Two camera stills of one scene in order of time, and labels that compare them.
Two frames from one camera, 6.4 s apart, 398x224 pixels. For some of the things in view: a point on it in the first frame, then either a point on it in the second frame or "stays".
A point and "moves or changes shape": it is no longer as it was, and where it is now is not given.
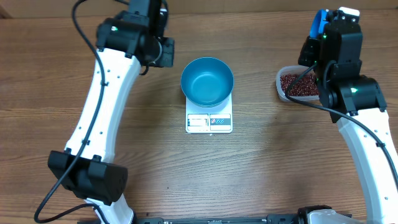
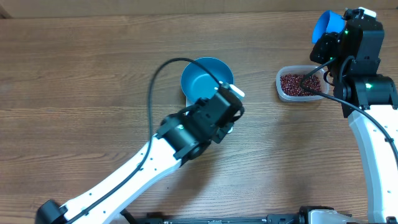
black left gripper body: (163, 54) to (217, 133)
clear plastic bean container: (306, 87) stays
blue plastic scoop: (318, 22) moves or changes shape
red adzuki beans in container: (307, 86) stays
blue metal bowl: (207, 81) stays
